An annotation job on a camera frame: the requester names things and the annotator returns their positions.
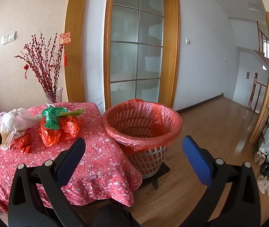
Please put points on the black stool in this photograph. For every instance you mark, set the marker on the black stool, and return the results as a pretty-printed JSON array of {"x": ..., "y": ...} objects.
[{"x": 159, "y": 172}]

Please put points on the small red lantern ornament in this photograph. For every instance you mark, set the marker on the small red lantern ornament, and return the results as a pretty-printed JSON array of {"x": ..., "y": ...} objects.
[{"x": 25, "y": 67}]

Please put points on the glass vase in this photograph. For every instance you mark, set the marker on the glass vase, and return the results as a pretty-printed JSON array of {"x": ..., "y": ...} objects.
[{"x": 54, "y": 95}]

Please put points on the wooden wall trim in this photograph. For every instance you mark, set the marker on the wooden wall trim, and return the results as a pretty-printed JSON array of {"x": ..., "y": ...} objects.
[{"x": 75, "y": 52}]

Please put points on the beige slippers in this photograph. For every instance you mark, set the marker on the beige slippers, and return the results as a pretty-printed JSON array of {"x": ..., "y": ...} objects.
[{"x": 261, "y": 157}]

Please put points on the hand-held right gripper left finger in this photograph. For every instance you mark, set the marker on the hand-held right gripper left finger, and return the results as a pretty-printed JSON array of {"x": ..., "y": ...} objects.
[{"x": 73, "y": 156}]

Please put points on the red berry branches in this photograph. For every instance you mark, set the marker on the red berry branches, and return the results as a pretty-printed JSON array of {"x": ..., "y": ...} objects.
[{"x": 44, "y": 61}]

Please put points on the person's leg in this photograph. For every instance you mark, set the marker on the person's leg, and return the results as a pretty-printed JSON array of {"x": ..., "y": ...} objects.
[{"x": 115, "y": 215}]

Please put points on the large orange plastic bag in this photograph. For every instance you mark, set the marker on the large orange plastic bag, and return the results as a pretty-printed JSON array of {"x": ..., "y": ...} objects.
[{"x": 49, "y": 137}]

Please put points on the wooden door frame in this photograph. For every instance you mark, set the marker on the wooden door frame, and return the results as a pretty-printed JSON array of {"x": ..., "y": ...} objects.
[{"x": 170, "y": 52}]

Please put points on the wooden stair railing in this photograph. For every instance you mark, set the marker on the wooden stair railing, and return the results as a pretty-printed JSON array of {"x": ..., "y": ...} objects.
[{"x": 254, "y": 92}]

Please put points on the frosted glass door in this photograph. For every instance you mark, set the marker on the frosted glass door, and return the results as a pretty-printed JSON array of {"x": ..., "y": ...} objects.
[{"x": 136, "y": 52}]

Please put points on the crumpled orange plastic bag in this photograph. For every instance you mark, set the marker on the crumpled orange plastic bag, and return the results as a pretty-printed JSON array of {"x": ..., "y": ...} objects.
[{"x": 71, "y": 128}]

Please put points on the white slippers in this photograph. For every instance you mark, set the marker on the white slippers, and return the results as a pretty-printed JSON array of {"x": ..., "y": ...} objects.
[{"x": 266, "y": 185}]

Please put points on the small red knotted plastic bag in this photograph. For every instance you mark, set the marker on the small red knotted plastic bag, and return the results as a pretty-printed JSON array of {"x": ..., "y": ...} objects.
[{"x": 22, "y": 141}]

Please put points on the wooden doorway frame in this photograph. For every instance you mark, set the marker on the wooden doorway frame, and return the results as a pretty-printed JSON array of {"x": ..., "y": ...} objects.
[{"x": 258, "y": 123}]

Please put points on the white plastic basket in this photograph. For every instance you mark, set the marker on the white plastic basket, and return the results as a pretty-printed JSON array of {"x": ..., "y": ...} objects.
[{"x": 146, "y": 163}]

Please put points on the green plastic bag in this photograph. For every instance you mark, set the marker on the green plastic bag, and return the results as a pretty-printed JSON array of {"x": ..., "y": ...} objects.
[{"x": 51, "y": 120}]

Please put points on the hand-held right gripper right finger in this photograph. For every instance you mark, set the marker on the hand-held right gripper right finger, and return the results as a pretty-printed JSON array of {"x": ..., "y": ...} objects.
[{"x": 193, "y": 158}]

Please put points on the red plastic bin liner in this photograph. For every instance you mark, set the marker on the red plastic bin liner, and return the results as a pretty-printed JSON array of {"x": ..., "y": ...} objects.
[{"x": 134, "y": 137}]

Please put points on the red knot wall hanging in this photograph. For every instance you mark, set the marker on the red knot wall hanging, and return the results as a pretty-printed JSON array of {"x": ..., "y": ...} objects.
[{"x": 65, "y": 39}]

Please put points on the red floral tablecloth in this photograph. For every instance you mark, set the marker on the red floral tablecloth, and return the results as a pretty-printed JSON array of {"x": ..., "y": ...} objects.
[{"x": 96, "y": 160}]

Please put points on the black shoes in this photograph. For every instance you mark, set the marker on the black shoes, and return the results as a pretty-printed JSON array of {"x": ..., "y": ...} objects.
[{"x": 266, "y": 167}]

